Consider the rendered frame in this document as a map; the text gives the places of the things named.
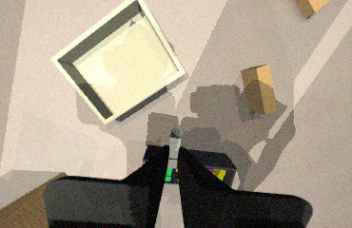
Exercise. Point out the white square tray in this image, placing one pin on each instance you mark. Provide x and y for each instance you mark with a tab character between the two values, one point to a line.
120	61

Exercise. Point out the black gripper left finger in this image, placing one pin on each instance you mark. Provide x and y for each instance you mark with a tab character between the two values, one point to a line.
133	201

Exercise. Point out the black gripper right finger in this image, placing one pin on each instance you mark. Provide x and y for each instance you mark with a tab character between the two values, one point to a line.
208	202

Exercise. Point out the black fuse block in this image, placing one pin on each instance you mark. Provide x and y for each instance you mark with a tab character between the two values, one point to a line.
223	167

